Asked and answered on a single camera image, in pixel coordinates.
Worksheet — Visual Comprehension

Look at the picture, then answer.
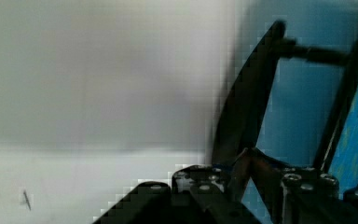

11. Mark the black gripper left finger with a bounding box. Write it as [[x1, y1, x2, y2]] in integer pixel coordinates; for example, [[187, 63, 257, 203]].
[[92, 165, 261, 224]]

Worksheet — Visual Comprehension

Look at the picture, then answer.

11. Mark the black toaster oven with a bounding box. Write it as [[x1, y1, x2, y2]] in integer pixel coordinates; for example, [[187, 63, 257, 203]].
[[211, 0, 358, 224]]

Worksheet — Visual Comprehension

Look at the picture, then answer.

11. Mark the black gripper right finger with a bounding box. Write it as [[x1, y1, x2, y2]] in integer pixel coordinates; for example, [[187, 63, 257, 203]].
[[232, 147, 358, 224]]

